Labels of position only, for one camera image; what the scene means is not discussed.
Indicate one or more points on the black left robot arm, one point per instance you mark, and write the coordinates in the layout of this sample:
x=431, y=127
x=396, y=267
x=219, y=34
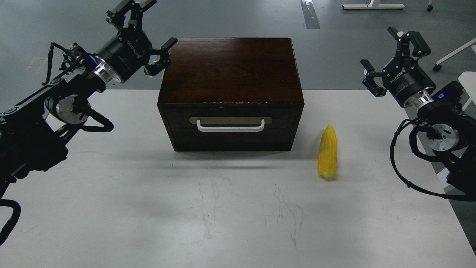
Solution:
x=35, y=132

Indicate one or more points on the wooden drawer with white handle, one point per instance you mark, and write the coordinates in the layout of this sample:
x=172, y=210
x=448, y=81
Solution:
x=231, y=128

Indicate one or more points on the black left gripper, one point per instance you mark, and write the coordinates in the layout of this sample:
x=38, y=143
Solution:
x=130, y=50

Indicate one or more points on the white desk base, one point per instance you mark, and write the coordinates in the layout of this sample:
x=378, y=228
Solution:
x=373, y=5

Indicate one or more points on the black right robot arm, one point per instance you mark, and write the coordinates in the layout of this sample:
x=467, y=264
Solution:
x=442, y=132

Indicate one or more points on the dark wooden drawer cabinet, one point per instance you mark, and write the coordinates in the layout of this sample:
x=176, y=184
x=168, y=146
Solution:
x=232, y=72

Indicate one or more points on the yellow corn cob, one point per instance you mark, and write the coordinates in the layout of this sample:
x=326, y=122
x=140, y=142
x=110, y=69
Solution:
x=327, y=163

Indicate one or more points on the grey floor tape strip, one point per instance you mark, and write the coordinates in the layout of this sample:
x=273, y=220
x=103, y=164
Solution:
x=309, y=14

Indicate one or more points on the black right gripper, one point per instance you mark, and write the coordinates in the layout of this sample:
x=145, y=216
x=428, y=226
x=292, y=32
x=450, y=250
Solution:
x=402, y=76

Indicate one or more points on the white chair leg with caster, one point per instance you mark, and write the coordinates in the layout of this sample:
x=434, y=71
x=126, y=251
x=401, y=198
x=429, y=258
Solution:
x=470, y=44

